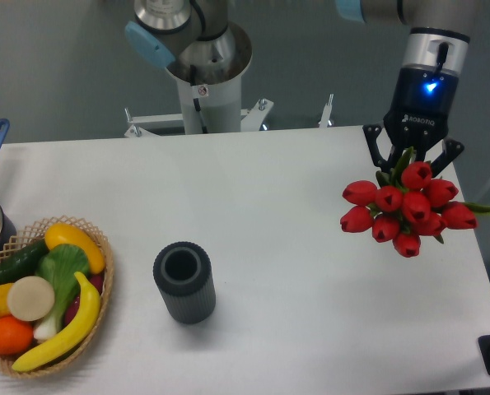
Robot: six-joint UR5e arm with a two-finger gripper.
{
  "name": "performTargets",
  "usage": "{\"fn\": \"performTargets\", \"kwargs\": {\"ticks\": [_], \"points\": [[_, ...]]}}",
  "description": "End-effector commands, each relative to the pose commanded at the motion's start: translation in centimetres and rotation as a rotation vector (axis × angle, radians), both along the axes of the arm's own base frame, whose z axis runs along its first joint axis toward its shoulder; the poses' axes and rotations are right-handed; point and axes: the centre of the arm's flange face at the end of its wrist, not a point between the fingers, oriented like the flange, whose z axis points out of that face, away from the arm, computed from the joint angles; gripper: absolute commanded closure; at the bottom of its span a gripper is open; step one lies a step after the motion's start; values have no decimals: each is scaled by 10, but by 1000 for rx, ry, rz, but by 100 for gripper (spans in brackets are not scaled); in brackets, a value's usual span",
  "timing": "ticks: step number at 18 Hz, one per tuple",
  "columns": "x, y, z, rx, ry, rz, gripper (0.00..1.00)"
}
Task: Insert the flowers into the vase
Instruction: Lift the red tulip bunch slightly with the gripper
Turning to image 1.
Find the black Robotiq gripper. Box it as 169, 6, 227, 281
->
362, 67, 464, 176

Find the red tulip bouquet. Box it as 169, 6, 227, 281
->
339, 148, 490, 258

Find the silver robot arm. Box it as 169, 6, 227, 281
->
124, 1, 478, 174

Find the dark grey ribbed vase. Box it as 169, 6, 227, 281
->
153, 241, 217, 324

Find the dark red vegetable toy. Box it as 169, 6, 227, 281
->
63, 275, 104, 327

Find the green bok choy toy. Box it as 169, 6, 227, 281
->
34, 244, 90, 342

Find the yellow plastic banana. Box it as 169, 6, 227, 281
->
12, 272, 100, 373

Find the woven wicker basket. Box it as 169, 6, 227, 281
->
0, 216, 114, 379

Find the green cucumber toy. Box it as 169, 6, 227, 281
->
0, 239, 49, 285

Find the beige round disc toy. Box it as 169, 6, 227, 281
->
7, 276, 55, 322

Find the orange plastic orange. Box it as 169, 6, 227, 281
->
0, 315, 33, 356

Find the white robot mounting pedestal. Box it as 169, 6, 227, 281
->
124, 20, 334, 139

